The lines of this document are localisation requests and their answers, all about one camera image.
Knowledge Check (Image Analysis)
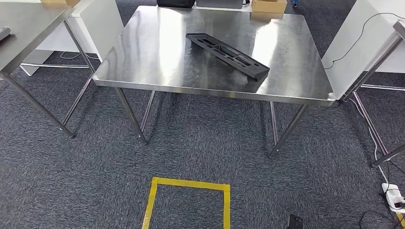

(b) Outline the yellow floor tape square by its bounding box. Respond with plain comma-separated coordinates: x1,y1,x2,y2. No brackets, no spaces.
141,177,231,229

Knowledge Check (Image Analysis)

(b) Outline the black power cable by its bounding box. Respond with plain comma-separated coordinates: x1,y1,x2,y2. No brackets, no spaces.
359,210,404,229

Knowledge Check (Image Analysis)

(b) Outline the large cardboard box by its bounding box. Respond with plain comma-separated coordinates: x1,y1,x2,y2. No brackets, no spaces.
40,0,80,8

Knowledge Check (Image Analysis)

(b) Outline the black zip case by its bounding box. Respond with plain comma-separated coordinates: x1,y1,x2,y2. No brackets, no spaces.
156,0,195,9

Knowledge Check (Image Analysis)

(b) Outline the white power strip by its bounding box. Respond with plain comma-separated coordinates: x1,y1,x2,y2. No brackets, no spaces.
381,183,405,213

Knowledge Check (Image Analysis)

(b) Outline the white floor cable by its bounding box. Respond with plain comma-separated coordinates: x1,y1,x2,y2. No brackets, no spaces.
349,98,390,184

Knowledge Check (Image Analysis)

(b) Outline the steel workbench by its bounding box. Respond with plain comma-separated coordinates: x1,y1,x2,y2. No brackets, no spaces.
92,5,336,159

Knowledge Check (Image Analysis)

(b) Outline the thin black wall cable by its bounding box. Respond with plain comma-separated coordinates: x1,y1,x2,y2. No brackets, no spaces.
324,12,405,70

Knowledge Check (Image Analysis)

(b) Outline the white cabinet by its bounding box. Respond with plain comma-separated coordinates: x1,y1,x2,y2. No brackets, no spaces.
19,0,125,76
321,0,405,101

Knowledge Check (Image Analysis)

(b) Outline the small cardboard box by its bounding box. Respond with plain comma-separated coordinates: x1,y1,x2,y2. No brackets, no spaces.
251,0,288,14

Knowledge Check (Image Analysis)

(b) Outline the black plastic plate frame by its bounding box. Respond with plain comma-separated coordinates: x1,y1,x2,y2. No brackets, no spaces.
185,32,270,82

